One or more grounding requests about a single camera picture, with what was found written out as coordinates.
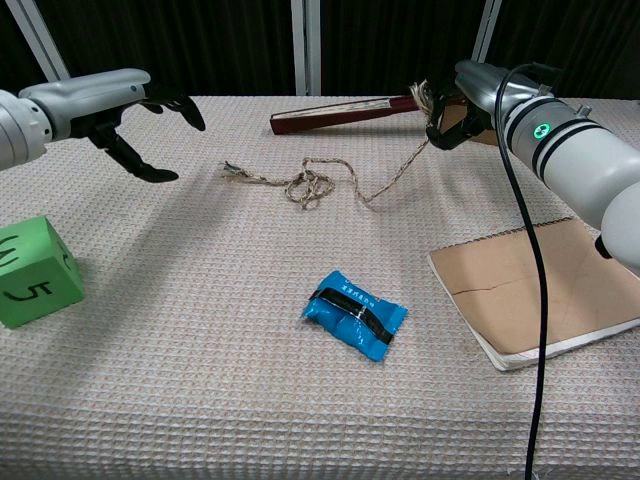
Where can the green foam number cube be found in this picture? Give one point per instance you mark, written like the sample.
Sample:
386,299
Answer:
35,272

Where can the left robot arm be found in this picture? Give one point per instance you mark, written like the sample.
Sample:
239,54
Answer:
20,127

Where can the dark red flat box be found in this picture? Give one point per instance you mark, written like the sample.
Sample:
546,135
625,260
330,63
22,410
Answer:
340,116

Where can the beige woven tablecloth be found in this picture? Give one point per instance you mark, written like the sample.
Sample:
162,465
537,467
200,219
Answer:
250,350

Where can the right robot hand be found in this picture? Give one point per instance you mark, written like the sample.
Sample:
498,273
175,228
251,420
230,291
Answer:
475,95

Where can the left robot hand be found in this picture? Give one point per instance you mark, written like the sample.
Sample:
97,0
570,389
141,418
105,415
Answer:
90,97

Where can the white slanted frame post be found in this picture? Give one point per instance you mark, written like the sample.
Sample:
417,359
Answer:
37,37
484,31

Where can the white vertical frame post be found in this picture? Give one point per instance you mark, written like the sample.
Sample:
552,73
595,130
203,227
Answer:
306,47

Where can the brown cover spiral notebook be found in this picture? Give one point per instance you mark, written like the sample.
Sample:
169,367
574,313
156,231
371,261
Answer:
540,295

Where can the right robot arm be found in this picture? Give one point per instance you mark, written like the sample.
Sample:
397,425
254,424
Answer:
575,150

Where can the blue snack packet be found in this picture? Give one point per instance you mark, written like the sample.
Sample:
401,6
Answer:
356,316

